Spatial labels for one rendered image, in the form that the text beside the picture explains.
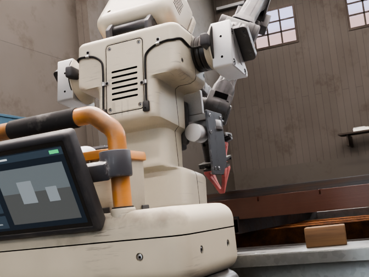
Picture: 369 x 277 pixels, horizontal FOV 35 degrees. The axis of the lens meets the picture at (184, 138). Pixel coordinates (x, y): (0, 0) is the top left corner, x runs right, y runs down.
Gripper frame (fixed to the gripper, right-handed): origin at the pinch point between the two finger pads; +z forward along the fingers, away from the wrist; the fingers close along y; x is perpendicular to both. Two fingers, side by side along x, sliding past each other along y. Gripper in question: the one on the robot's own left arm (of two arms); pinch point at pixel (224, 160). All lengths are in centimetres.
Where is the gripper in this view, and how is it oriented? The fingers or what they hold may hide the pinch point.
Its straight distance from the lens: 221.3
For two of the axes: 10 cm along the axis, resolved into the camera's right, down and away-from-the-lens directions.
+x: -4.5, -0.4, -8.9
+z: 3.2, 9.2, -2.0
